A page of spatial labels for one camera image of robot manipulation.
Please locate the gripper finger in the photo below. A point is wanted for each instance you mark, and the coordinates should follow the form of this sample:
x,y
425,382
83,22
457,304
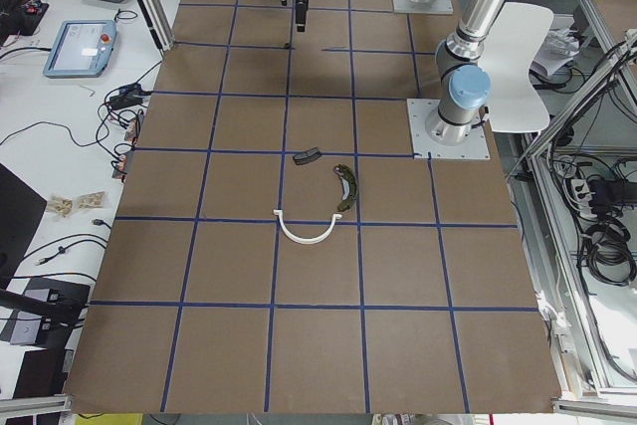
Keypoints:
x,y
301,13

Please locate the dark grey brake pad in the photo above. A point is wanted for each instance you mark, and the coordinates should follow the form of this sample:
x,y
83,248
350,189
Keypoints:
x,y
307,156

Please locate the olive green brake shoe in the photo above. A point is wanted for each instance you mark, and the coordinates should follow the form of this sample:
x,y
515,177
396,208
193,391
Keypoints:
x,y
350,187

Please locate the near blue teach pendant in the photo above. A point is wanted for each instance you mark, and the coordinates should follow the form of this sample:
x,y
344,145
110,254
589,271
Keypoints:
x,y
81,49

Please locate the white plastic chair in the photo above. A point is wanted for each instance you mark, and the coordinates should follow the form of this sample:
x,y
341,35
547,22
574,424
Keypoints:
x,y
509,49

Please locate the bag of wooden pieces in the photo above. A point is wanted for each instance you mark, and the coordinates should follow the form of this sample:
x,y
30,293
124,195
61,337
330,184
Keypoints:
x,y
60,206

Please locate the white curved plastic bracket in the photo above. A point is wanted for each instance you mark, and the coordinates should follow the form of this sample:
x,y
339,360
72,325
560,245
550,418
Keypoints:
x,y
306,234

